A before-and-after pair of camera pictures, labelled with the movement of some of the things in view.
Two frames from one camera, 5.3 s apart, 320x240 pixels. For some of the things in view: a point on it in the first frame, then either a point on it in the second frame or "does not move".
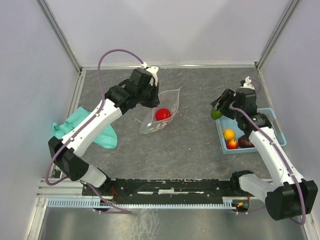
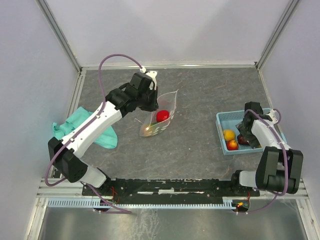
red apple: (162, 113) does not move
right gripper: (227, 96) to (252, 140)
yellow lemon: (229, 134) does not move
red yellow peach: (232, 144) does not move
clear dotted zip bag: (159, 116) does not move
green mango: (216, 114) to (149, 128)
